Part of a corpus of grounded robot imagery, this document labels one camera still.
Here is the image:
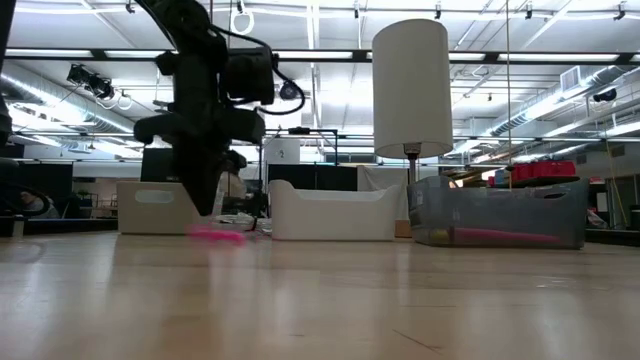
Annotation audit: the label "white numbered box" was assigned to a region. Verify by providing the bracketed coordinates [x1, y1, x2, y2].
[263, 137, 301, 166]

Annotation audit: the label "long pink marker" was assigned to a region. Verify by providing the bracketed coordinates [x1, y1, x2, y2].
[451, 228, 562, 246]

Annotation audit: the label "person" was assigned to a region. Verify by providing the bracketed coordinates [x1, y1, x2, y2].
[19, 189, 59, 220]

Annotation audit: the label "black monitor screen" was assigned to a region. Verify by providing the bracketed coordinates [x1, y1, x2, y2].
[140, 147, 177, 182]

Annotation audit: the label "light grey plastic bin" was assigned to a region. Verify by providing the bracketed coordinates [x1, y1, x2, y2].
[116, 180, 211, 235]

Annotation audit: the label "black overhead light beam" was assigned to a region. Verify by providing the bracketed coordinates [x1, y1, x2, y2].
[0, 48, 640, 64]

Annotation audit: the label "white shade table lamp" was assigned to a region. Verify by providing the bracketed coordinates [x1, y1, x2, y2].
[372, 18, 454, 240]

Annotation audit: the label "wide black screen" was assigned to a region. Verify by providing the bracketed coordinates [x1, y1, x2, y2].
[267, 163, 359, 190]

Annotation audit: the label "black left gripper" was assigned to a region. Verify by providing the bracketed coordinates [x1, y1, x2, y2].
[133, 49, 267, 217]

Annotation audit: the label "white cable loop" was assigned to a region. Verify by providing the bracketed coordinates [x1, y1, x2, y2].
[230, 8, 255, 37]

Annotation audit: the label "red storage boxes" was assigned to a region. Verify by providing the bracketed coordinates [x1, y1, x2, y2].
[509, 160, 577, 182]

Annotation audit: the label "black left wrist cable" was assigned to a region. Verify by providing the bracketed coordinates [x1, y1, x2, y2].
[209, 24, 307, 117]

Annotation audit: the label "white hanging sheet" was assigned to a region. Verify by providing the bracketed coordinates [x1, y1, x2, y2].
[357, 165, 410, 192]

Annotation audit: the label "white plastic bin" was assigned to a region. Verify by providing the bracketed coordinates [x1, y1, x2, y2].
[268, 178, 402, 242]

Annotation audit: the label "short pink marker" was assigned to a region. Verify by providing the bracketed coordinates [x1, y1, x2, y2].
[185, 224, 248, 246]

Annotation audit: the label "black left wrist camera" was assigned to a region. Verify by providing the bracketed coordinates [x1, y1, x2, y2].
[222, 47, 275, 106]

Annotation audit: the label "thin hanging cable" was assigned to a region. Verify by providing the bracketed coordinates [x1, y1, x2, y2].
[503, 0, 513, 190]

